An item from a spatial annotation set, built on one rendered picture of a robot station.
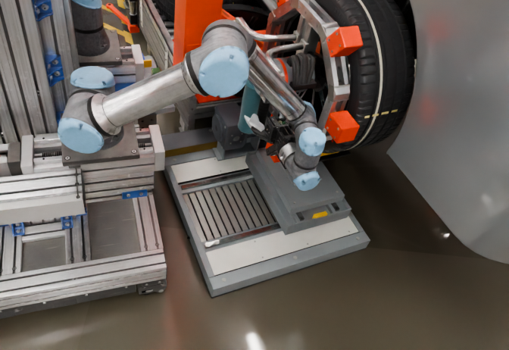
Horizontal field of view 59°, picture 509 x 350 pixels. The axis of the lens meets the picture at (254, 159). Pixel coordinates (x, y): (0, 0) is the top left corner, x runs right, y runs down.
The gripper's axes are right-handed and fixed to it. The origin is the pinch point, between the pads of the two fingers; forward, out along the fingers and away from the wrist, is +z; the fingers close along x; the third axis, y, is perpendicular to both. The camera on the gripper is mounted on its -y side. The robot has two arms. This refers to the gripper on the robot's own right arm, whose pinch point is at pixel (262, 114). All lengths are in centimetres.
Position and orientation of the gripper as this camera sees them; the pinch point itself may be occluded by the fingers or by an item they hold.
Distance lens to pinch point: 160.0
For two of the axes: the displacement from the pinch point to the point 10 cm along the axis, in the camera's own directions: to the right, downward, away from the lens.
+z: -3.9, -7.0, 5.9
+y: 1.6, -6.9, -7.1
